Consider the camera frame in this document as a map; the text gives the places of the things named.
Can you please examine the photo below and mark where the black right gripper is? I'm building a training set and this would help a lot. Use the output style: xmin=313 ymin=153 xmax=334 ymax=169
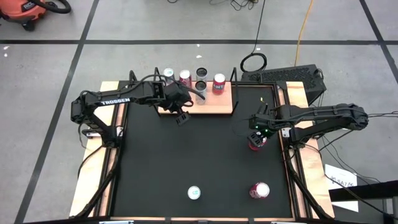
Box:
xmin=247 ymin=105 xmax=282 ymax=147

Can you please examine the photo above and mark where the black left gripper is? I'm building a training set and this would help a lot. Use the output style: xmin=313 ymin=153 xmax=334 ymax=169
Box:
xmin=162 ymin=82 xmax=206 ymax=126

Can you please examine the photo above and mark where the white Celsius drink can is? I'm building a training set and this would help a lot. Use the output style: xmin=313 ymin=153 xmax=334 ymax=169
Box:
xmin=195 ymin=67 xmax=208 ymax=83
xmin=195 ymin=80 xmax=208 ymax=106

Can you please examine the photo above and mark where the red Coca-Cola can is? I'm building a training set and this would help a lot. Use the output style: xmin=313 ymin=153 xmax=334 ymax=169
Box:
xmin=178 ymin=69 xmax=193 ymax=89
xmin=248 ymin=182 xmax=271 ymax=200

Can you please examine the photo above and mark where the blue silver energy drink can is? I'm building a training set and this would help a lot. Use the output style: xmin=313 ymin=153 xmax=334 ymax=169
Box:
xmin=163 ymin=67 xmax=176 ymax=85
xmin=187 ymin=185 xmax=202 ymax=201

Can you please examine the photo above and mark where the black perforated computer case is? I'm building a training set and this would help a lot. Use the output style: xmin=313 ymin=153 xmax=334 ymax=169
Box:
xmin=241 ymin=63 xmax=328 ymax=106

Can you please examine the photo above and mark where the white paper sign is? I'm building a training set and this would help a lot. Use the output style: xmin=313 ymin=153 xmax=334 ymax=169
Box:
xmin=323 ymin=164 xmax=359 ymax=213

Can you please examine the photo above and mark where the black metal beam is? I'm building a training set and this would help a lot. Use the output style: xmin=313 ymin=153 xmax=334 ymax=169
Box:
xmin=328 ymin=179 xmax=398 ymax=203

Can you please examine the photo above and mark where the orange shop vacuum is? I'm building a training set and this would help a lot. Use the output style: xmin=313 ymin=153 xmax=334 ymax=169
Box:
xmin=0 ymin=0 xmax=48 ymax=32

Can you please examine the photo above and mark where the wooden shelf with black frame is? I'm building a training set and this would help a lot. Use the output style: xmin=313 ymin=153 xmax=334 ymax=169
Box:
xmin=151 ymin=67 xmax=240 ymax=118

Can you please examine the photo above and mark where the black coiled cable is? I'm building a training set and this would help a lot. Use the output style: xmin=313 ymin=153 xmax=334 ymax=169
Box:
xmin=239 ymin=0 xmax=268 ymax=74

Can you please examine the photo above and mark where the black aluminium table frame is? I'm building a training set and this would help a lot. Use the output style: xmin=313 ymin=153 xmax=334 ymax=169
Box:
xmin=70 ymin=70 xmax=335 ymax=224

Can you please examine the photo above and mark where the black floor cable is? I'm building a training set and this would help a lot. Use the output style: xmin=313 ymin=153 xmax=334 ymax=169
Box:
xmin=166 ymin=0 xmax=261 ymax=12
xmin=320 ymin=133 xmax=398 ymax=224

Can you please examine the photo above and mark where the yellow extension cord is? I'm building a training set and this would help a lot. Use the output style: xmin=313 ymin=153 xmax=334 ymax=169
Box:
xmin=294 ymin=0 xmax=315 ymax=67

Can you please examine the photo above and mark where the black vacuum hose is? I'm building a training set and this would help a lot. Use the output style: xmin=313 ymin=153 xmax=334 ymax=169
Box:
xmin=30 ymin=0 xmax=72 ymax=15

